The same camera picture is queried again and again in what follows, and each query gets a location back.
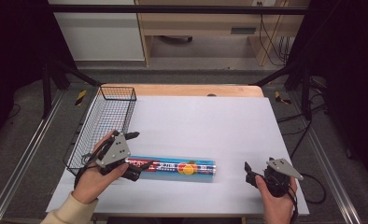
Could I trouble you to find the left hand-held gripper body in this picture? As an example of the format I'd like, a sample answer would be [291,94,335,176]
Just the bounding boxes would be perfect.
[95,130,134,177]

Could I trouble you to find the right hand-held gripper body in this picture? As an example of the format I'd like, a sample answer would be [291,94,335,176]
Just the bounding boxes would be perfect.
[253,157,304,198]

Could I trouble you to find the black wire mesh basket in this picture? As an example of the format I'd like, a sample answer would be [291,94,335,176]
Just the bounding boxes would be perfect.
[63,85,138,176]

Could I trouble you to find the long blue cling wrap box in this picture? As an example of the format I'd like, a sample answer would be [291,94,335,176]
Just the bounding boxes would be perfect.
[125,155,218,183]

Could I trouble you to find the person's right hand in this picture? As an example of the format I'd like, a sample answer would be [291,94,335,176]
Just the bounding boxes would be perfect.
[254,175,299,224]

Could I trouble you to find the person's left hand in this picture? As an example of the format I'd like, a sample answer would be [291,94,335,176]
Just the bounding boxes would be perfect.
[71,130,130,205]

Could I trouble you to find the white table cover sheet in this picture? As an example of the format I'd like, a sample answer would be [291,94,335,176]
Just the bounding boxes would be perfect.
[46,94,310,217]

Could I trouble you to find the yellow black striped tape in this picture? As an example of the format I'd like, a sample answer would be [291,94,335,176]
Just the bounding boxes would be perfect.
[75,89,89,106]
[274,91,292,106]

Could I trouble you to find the wooden table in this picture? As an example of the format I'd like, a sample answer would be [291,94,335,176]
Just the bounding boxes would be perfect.
[92,83,265,224]

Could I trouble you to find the white cabinet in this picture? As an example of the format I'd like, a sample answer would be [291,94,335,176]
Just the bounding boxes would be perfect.
[48,0,146,63]

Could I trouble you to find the dark curtain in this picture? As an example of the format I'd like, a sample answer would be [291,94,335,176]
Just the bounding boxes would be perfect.
[0,0,78,150]
[289,0,368,190]

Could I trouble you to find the light wooden desk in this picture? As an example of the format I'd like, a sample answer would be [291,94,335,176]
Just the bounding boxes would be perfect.
[134,0,311,67]

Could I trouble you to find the black floor cable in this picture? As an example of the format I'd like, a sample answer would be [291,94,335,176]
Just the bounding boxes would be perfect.
[276,102,328,161]

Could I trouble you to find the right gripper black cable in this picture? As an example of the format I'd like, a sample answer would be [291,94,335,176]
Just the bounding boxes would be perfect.
[289,172,328,224]

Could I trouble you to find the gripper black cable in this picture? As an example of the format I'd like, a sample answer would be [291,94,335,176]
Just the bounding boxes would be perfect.
[74,145,106,189]
[289,172,328,224]

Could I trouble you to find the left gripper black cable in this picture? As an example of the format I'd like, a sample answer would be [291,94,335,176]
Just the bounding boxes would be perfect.
[74,145,106,189]

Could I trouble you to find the aluminium floor rail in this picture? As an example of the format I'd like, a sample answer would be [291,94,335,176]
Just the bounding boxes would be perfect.
[0,89,65,224]
[288,91,363,224]

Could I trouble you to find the black metal frame stand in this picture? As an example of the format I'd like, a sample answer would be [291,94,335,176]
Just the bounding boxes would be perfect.
[252,60,313,121]
[41,59,103,119]

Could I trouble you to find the hanging black cables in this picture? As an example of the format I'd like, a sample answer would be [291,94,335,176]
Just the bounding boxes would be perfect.
[256,1,293,67]

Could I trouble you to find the black horizontal frame bar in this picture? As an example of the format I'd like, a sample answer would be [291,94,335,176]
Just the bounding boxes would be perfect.
[48,4,311,15]

